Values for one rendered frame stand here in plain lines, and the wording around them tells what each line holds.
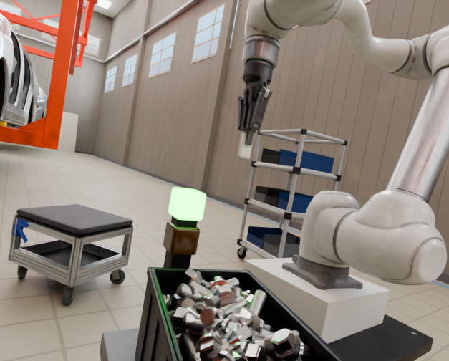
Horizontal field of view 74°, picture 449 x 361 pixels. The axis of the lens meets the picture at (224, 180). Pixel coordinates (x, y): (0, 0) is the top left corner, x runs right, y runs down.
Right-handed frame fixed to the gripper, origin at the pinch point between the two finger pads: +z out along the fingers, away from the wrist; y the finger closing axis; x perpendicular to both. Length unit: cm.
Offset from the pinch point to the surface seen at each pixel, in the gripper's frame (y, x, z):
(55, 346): 43, 35, 75
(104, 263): 78, 20, 58
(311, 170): 81, -96, -4
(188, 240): -28.1, 22.2, 18.2
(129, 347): -28, 28, 33
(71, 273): 68, 34, 59
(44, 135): 327, 76, -4
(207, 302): -41, 24, 21
